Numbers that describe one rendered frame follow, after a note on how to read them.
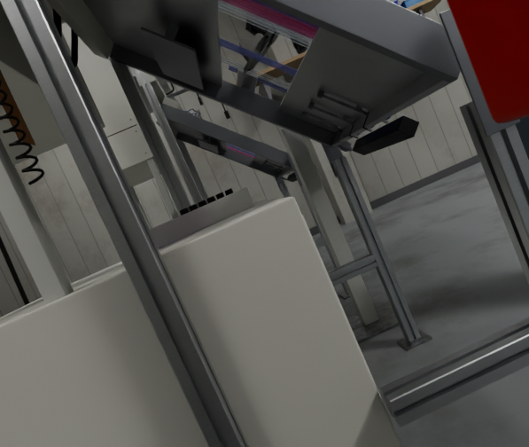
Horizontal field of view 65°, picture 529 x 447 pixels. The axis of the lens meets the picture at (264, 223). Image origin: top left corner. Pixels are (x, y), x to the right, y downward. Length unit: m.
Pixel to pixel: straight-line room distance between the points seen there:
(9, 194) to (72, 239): 4.07
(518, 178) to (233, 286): 0.41
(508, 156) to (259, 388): 0.46
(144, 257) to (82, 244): 4.14
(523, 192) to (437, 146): 4.18
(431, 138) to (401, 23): 4.17
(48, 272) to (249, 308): 0.27
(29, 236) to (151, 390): 0.26
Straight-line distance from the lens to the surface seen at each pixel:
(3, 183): 0.65
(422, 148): 4.75
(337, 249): 1.59
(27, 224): 0.63
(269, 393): 0.62
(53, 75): 0.59
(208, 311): 0.58
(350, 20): 0.64
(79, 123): 0.56
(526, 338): 0.68
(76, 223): 4.68
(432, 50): 0.66
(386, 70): 0.80
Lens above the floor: 0.64
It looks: 4 degrees down
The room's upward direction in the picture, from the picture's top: 24 degrees counter-clockwise
